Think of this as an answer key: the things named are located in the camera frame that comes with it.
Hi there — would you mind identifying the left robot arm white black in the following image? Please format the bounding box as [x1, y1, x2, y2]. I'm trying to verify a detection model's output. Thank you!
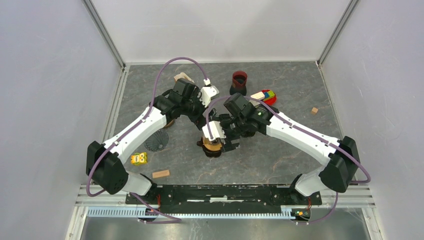
[86, 78, 219, 204]

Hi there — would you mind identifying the brown glass dripper cup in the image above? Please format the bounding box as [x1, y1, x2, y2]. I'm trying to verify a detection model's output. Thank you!
[196, 139, 222, 158]

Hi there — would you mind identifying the yellow green toy figure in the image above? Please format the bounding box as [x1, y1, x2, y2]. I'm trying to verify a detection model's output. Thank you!
[130, 152, 148, 166]

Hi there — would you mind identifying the flat wooden block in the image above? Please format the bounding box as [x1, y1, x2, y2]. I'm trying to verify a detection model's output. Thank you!
[152, 169, 171, 179]

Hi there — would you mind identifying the orange coffee filter box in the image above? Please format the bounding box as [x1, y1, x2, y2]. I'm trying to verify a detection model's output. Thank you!
[173, 72, 195, 84]

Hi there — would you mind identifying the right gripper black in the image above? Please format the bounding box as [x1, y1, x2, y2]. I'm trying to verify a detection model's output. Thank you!
[209, 113, 248, 153]

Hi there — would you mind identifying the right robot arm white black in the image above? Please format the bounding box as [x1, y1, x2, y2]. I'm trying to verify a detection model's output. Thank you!
[219, 93, 362, 204]

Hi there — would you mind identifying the colourful toy block stack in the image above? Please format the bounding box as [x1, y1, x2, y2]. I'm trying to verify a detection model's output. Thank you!
[250, 89, 277, 106]

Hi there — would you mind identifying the light orange wooden ring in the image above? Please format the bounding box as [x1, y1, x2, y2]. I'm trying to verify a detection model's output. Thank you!
[202, 138, 223, 153]

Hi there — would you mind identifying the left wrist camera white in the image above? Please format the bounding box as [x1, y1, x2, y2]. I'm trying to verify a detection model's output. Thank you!
[199, 85, 220, 108]

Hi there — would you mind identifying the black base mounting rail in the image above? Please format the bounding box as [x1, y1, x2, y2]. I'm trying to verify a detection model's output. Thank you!
[141, 184, 322, 214]

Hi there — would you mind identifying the grey ribbed dripper cone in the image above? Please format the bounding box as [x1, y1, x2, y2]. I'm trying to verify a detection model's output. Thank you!
[143, 129, 169, 152]

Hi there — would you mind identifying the dark red black carafe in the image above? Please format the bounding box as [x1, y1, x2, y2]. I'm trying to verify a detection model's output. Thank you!
[229, 70, 248, 96]

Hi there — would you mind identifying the small wooden cube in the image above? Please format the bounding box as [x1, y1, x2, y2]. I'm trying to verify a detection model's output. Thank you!
[310, 107, 319, 115]

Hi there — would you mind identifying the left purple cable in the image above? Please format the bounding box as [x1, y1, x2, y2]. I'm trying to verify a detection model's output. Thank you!
[86, 56, 212, 224]

